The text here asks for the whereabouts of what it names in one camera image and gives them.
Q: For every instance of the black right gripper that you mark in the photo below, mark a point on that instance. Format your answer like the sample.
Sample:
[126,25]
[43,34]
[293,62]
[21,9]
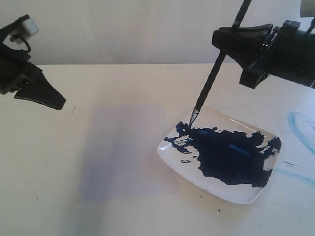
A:
[244,45]

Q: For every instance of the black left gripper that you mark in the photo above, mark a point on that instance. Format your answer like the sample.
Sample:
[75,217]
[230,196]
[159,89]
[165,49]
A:
[18,74]

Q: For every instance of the black paintbrush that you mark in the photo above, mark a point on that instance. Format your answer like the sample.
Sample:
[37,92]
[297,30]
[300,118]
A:
[217,65]

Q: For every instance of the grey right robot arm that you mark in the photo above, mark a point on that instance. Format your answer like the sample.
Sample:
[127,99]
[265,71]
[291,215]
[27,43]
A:
[307,76]

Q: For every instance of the white sheet of paper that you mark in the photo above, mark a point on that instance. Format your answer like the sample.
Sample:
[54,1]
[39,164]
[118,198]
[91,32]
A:
[121,157]

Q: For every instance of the white square paint plate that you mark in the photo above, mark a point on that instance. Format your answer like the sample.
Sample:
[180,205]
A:
[222,155]

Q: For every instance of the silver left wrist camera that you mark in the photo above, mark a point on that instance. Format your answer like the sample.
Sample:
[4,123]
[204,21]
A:
[29,28]

